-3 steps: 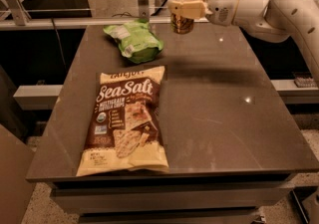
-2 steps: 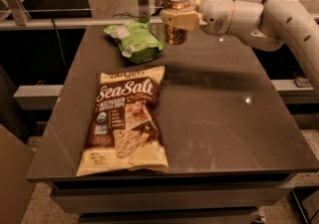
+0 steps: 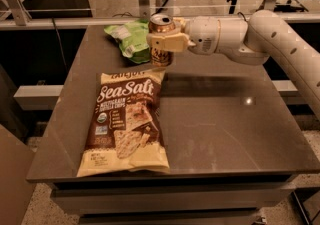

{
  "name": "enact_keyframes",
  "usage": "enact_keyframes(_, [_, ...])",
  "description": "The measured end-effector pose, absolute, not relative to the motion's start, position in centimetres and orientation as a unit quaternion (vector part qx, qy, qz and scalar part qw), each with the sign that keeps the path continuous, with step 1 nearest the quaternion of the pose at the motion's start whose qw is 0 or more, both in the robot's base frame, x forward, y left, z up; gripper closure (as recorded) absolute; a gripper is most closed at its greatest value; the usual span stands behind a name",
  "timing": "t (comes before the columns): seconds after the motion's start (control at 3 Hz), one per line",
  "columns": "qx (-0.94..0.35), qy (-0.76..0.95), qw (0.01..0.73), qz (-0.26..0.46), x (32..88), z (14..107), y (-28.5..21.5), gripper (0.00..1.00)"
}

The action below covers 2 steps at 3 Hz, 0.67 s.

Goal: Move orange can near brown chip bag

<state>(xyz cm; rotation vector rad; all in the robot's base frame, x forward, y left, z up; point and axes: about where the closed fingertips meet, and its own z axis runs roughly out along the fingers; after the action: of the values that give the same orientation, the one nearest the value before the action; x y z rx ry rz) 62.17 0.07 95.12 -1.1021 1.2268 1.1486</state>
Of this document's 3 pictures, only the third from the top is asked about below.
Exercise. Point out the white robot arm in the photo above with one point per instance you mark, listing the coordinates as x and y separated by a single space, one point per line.
249 41

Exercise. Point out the green snack bag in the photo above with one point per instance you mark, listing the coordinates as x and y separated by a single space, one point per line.
131 39

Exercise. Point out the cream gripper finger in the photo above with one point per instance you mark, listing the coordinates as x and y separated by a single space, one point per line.
172 43
179 24

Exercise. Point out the brown sea salt chip bag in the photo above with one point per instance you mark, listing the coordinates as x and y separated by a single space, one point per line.
125 132

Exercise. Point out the orange soda can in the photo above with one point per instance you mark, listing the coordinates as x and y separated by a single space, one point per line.
158 24

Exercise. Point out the left metal rail bracket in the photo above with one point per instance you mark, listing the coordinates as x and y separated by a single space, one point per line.
19 13

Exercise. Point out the grey table drawer unit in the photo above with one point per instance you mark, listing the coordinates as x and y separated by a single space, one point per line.
169 202

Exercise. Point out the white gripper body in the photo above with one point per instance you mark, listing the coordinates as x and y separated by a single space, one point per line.
202 34

